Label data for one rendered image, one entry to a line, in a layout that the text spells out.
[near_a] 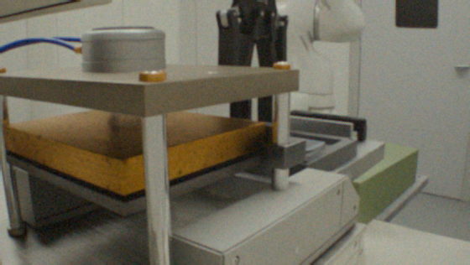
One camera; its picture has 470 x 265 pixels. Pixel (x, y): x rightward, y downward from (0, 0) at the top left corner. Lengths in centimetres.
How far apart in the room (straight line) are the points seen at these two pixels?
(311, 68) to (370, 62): 246
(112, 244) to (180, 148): 18
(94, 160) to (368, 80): 332
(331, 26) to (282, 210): 79
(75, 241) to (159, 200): 22
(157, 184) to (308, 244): 18
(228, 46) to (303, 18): 61
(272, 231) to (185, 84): 13
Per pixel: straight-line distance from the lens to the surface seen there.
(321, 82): 110
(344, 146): 59
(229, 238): 30
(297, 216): 35
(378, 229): 94
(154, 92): 25
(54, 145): 35
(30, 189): 50
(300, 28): 110
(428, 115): 341
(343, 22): 109
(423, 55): 339
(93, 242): 46
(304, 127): 71
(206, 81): 28
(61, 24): 258
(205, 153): 33
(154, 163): 26
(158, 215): 27
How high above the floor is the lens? 113
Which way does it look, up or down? 12 degrees down
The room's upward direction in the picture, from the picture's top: straight up
